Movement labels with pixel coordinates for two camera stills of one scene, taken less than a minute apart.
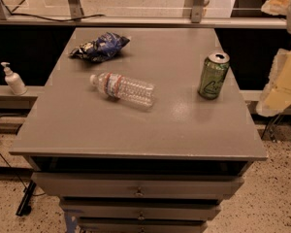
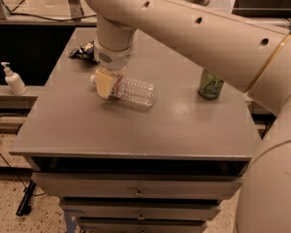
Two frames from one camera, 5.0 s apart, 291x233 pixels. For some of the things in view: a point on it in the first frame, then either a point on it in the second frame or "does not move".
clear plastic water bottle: [124, 88] does not move
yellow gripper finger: [283, 86] -> [113, 60]
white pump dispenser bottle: [15, 81] does not move
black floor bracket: [24, 207] does not move
